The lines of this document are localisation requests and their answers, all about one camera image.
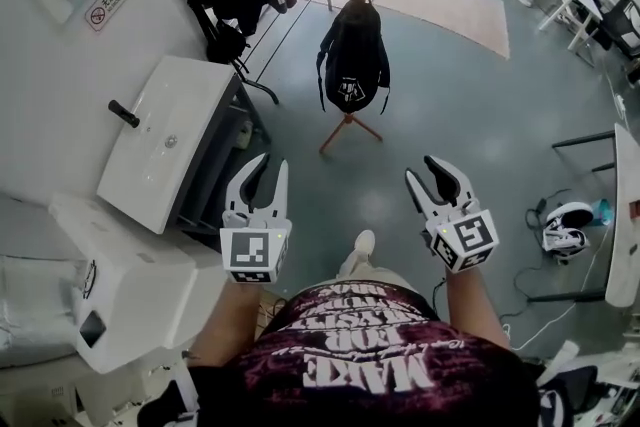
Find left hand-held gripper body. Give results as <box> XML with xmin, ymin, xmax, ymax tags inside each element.
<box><xmin>219</xmin><ymin>208</ymin><xmax>293</xmax><ymax>285</ymax></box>

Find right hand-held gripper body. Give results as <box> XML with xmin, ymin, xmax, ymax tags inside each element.
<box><xmin>424</xmin><ymin>199</ymin><xmax>500</xmax><ymax>274</ymax></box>

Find black backpack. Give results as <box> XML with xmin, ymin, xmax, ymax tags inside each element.
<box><xmin>315</xmin><ymin>0</ymin><xmax>391</xmax><ymax>116</ymax></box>

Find person's right forearm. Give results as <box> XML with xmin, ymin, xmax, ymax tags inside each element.
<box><xmin>442</xmin><ymin>264</ymin><xmax>512</xmax><ymax>351</ymax></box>

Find person's left forearm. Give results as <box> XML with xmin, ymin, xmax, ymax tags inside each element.
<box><xmin>189</xmin><ymin>279</ymin><xmax>265</xmax><ymax>366</ymax></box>

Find dark sink cabinet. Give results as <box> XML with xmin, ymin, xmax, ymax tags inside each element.
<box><xmin>174</xmin><ymin>73</ymin><xmax>274</xmax><ymax>236</ymax></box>

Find white shoe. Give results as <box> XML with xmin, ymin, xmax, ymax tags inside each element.
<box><xmin>353</xmin><ymin>229</ymin><xmax>376</xmax><ymax>266</ymax></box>

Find beige trousers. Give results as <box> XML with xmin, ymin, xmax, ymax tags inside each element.
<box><xmin>337</xmin><ymin>257</ymin><xmax>416</xmax><ymax>294</ymax></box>

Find white sink basin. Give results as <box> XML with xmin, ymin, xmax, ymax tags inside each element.
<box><xmin>96</xmin><ymin>55</ymin><xmax>236</xmax><ymax>236</ymax></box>

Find white headset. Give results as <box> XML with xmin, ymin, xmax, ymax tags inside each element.
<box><xmin>542</xmin><ymin>202</ymin><xmax>595</xmax><ymax>265</ymax></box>

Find white toilet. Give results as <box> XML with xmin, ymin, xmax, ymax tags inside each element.
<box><xmin>48</xmin><ymin>192</ymin><xmax>222</xmax><ymax>376</ymax></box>

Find teal water bottle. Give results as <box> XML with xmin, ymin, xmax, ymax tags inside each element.
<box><xmin>589</xmin><ymin>198</ymin><xmax>614</xmax><ymax>224</ymax></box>

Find black faucet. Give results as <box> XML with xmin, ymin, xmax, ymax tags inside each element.
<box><xmin>108</xmin><ymin>99</ymin><xmax>141</xmax><ymax>129</ymax></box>

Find small black bag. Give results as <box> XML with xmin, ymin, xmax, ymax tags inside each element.
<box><xmin>205</xmin><ymin>19</ymin><xmax>251</xmax><ymax>65</ymax></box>

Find white office chair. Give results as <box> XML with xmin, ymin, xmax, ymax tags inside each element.
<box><xmin>537</xmin><ymin>339</ymin><xmax>640</xmax><ymax>427</ymax></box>

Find black printed t-shirt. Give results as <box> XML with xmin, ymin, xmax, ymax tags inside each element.
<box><xmin>137</xmin><ymin>283</ymin><xmax>545</xmax><ymax>427</ymax></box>

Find black office chair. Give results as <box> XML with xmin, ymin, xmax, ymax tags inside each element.
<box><xmin>599</xmin><ymin>0</ymin><xmax>640</xmax><ymax>61</ymax></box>

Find clear plastic bag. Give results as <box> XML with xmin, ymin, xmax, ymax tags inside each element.
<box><xmin>0</xmin><ymin>254</ymin><xmax>87</xmax><ymax>366</ymax></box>

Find black floor cable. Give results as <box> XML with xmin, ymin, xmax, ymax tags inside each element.
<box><xmin>499</xmin><ymin>188</ymin><xmax>576</xmax><ymax>321</ymax></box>

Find black metal garment rail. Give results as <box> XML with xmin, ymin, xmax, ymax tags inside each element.
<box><xmin>149</xmin><ymin>0</ymin><xmax>335</xmax><ymax>106</ymax></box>

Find white desk with black frame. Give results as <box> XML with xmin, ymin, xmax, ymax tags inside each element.
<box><xmin>527</xmin><ymin>122</ymin><xmax>640</xmax><ymax>309</ymax></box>

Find red and white wall sign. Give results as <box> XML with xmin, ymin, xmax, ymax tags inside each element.
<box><xmin>84</xmin><ymin>0</ymin><xmax>137</xmax><ymax>34</ymax></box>

